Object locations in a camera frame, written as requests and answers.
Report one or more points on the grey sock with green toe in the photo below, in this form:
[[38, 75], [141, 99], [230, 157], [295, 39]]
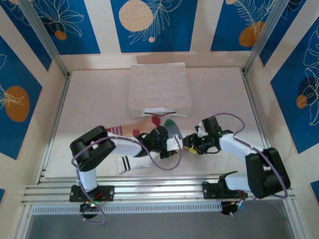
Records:
[[173, 129]]

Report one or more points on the beige sock with maroon toe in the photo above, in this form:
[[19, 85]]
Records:
[[129, 129]]

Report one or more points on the white sock with black stripes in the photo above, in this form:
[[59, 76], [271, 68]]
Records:
[[124, 164]]

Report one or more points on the white fabric organizer box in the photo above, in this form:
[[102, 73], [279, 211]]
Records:
[[159, 84]]

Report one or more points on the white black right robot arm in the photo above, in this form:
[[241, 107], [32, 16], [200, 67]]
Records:
[[234, 147]]

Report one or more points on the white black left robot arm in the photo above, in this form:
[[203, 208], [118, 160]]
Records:
[[124, 145]]

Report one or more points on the black controller box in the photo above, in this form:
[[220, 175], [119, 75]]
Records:
[[88, 207], [226, 207]]

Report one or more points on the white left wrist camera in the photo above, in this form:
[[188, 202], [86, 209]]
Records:
[[172, 144]]

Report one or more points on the aluminium mounting rail beam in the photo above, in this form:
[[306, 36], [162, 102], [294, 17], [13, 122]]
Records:
[[159, 190]]

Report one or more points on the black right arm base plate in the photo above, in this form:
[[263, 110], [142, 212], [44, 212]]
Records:
[[208, 191]]

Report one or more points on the aluminium side rail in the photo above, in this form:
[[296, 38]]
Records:
[[253, 99], [61, 99]]

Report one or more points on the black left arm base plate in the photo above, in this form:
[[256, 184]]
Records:
[[109, 191]]

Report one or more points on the aluminium frame post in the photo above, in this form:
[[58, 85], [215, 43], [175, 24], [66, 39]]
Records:
[[42, 32], [265, 32]]

